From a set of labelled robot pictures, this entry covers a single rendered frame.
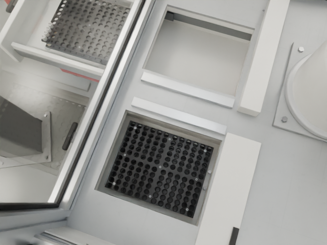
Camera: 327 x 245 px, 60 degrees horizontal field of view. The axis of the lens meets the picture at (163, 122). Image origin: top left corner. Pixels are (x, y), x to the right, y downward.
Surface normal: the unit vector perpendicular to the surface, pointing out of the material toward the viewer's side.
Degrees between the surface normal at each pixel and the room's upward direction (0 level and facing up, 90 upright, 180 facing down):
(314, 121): 90
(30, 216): 90
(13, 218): 90
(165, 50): 0
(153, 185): 0
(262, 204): 0
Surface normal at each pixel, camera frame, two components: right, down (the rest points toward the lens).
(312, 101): -0.92, 0.38
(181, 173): -0.02, -0.27
